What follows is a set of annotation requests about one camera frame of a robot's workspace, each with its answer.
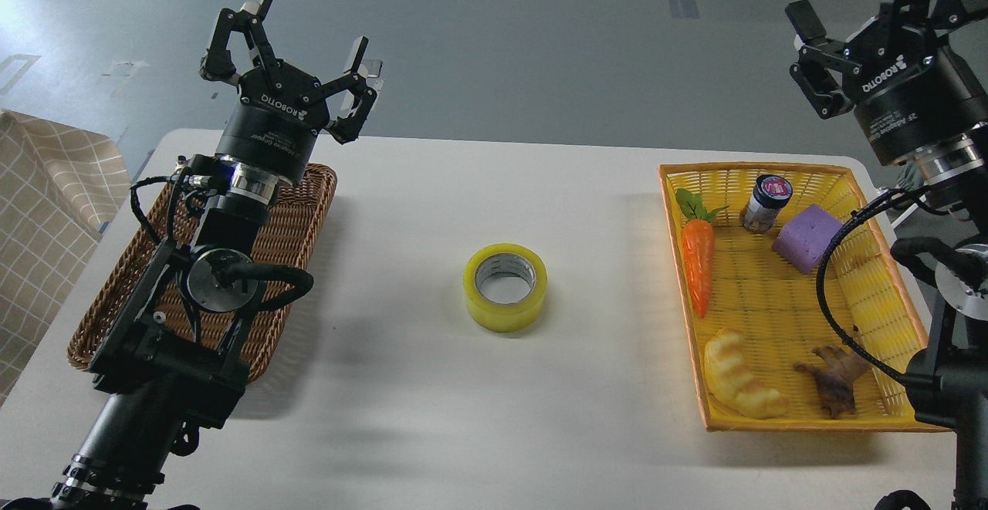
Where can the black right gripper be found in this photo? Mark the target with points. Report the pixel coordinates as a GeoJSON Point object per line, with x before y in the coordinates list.
{"type": "Point", "coordinates": [907, 87]}

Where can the yellow tape roll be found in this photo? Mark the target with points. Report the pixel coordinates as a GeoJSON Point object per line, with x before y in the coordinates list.
{"type": "Point", "coordinates": [515, 261]}

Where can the purple foam block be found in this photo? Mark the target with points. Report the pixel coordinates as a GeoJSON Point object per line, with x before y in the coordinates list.
{"type": "Point", "coordinates": [804, 239]}

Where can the yellow plastic basket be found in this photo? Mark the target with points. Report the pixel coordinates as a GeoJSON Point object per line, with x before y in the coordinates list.
{"type": "Point", "coordinates": [774, 307]}

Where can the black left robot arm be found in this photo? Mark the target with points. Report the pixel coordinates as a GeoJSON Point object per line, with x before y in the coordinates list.
{"type": "Point", "coordinates": [171, 355]}

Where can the yellow toy croissant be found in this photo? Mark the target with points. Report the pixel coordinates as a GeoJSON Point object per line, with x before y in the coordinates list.
{"type": "Point", "coordinates": [731, 381]}

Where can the orange toy carrot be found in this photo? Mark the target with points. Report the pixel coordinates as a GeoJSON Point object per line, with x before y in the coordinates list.
{"type": "Point", "coordinates": [697, 247]}

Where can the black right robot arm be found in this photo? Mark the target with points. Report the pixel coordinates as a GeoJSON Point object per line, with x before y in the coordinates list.
{"type": "Point", "coordinates": [945, 382]}

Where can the brown toy animal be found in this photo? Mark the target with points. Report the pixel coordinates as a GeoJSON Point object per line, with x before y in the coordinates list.
{"type": "Point", "coordinates": [834, 378]}

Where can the small dark jar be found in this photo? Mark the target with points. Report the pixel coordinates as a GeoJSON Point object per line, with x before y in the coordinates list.
{"type": "Point", "coordinates": [769, 196]}

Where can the beige checkered cloth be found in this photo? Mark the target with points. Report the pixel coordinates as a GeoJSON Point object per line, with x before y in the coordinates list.
{"type": "Point", "coordinates": [60, 186]}

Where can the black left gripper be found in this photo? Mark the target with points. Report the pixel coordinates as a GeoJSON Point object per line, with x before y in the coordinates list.
{"type": "Point", "coordinates": [274, 120]}

